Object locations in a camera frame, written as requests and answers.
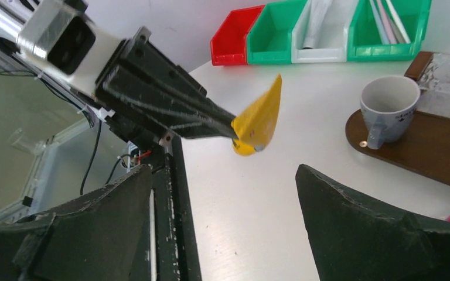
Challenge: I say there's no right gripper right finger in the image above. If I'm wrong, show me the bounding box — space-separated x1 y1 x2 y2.
295 164 450 280

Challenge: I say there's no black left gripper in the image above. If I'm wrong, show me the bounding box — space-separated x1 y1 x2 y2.
94 26 237 146

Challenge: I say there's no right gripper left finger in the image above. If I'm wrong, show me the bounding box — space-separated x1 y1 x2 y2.
0 165 152 280

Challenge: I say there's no yellow toothpaste tube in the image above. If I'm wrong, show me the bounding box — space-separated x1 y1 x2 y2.
231 75 282 156

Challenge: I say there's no grey handled white mug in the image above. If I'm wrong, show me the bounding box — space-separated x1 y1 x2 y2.
360 76 421 150

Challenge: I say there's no clear acrylic organizer rack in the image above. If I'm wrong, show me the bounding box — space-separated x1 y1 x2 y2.
404 51 450 119

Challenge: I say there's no pink toothbrush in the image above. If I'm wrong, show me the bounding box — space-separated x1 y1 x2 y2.
376 0 397 44

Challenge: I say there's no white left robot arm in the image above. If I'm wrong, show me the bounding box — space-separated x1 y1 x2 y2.
0 1 237 146

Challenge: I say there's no white toothpaste bin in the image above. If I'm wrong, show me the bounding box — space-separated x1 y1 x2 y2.
291 1 358 63

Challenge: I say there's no green toothbrush bin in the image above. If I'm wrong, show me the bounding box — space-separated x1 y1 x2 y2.
347 1 432 61

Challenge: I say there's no light blue toothbrush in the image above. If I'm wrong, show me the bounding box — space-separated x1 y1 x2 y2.
369 0 390 44

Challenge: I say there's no red cup bin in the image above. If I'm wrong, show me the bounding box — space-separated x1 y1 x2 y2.
210 5 265 66

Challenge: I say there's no green bin with rack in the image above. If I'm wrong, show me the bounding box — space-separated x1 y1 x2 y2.
247 1 306 64

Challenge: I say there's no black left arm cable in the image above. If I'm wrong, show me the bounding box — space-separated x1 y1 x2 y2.
79 118 104 196

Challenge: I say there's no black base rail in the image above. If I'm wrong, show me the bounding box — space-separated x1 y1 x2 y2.
129 135 203 281

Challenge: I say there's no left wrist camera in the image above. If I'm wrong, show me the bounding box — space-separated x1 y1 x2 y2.
16 0 123 98

